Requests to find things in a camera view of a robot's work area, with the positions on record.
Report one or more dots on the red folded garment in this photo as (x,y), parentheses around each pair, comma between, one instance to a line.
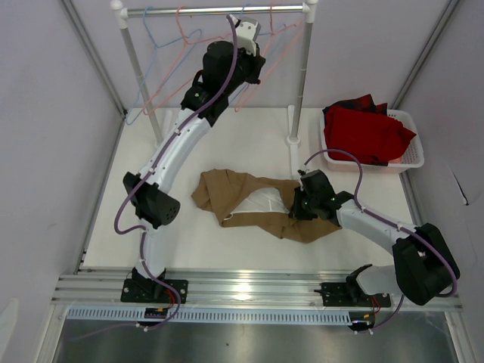
(363,129)

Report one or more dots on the aluminium mounting rail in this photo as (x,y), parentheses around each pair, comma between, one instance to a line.
(207,288)

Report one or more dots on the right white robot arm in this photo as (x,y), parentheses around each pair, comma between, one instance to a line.
(423,267)

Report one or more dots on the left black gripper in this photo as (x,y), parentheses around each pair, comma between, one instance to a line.
(251,60)

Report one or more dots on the blue wire hanger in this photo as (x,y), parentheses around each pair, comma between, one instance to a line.
(244,7)
(190,42)

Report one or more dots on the metal clothes rack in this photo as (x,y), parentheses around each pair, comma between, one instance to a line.
(307,8)

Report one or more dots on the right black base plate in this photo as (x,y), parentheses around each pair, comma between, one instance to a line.
(342,294)

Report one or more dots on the leftmost blue wire hanger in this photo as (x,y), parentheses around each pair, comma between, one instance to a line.
(190,42)

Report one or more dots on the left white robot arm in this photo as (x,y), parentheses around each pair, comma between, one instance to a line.
(226,66)

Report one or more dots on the tan brown skirt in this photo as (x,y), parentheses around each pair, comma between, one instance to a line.
(222,191)

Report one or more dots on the right blue wire hanger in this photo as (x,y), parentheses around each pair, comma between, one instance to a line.
(244,7)

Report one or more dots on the white plastic basket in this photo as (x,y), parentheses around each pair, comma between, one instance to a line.
(412,158)

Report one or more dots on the white slotted cable duct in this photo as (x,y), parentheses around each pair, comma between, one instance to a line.
(229,316)

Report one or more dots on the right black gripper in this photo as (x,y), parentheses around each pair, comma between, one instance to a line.
(296,212)

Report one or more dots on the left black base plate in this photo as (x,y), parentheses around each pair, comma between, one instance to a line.
(151,292)

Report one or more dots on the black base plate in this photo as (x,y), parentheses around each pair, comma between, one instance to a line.
(151,292)
(342,294)

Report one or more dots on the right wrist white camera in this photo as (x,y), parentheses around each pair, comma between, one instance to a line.
(303,169)

